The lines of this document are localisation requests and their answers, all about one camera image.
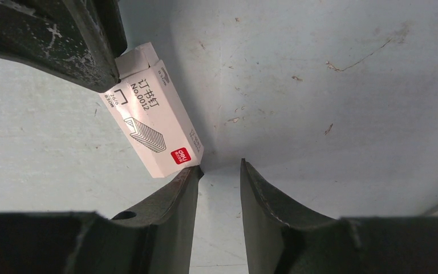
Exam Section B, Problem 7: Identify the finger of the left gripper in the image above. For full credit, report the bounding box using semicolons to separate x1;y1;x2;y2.
0;0;127;93

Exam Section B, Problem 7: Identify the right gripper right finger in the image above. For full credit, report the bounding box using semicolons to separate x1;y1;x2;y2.
240;160;438;273

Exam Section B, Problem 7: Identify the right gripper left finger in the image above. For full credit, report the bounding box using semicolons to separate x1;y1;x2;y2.
0;166;203;273

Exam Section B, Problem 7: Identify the white staple box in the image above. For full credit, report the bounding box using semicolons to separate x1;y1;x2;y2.
99;42;204;178

